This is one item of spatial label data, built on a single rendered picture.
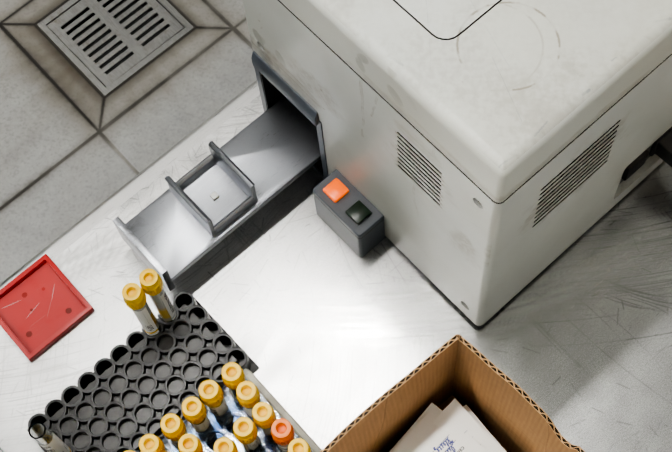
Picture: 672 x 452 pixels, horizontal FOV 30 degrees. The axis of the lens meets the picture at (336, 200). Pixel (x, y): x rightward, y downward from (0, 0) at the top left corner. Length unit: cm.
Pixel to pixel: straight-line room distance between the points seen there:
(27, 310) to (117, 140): 108
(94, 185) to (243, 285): 108
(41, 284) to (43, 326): 4
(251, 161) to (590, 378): 34
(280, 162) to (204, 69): 114
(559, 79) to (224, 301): 39
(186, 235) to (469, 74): 34
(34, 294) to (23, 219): 104
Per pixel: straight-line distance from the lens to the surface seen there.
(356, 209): 104
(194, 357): 105
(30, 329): 110
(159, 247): 106
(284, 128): 109
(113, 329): 109
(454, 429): 97
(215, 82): 219
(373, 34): 83
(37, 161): 219
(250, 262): 109
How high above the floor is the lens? 188
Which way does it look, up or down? 65 degrees down
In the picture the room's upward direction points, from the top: 7 degrees counter-clockwise
